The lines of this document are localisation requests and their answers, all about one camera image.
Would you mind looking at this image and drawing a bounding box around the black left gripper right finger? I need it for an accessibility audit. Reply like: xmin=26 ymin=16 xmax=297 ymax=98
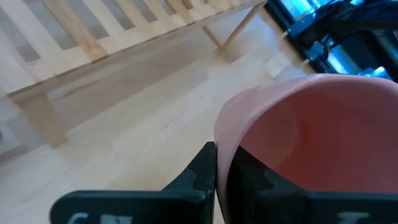
xmin=226 ymin=145 xmax=398 ymax=224

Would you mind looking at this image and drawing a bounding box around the wooden slatted rack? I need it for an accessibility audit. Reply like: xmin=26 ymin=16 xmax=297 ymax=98
xmin=0 ymin=0 xmax=269 ymax=149

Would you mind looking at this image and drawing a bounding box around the pink mug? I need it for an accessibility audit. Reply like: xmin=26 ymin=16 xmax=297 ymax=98
xmin=213 ymin=73 xmax=398 ymax=224

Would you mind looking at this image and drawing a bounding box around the black metal table frame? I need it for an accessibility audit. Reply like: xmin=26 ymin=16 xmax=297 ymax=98
xmin=266 ymin=0 xmax=317 ymax=74

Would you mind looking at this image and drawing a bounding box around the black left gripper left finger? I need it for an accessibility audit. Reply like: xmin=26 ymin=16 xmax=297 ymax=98
xmin=49 ymin=141 xmax=217 ymax=224

